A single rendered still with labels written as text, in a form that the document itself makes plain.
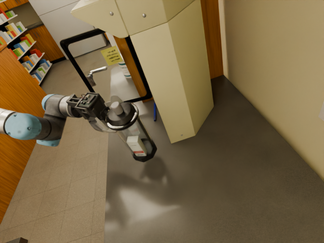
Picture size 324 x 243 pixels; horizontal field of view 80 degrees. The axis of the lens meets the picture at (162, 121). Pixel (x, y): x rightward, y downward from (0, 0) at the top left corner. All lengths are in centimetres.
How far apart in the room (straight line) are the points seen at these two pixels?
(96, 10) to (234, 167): 63
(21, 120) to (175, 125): 50
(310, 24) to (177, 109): 44
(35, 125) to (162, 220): 48
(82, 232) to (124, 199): 128
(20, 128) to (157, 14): 49
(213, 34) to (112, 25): 61
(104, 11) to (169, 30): 18
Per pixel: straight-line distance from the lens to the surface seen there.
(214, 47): 109
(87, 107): 64
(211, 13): 103
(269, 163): 76
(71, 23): 571
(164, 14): 58
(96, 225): 197
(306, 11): 64
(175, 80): 66
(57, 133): 79
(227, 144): 80
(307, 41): 65
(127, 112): 58
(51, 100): 81
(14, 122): 68
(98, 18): 58
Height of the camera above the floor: 157
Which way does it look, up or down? 41 degrees down
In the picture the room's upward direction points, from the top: 21 degrees counter-clockwise
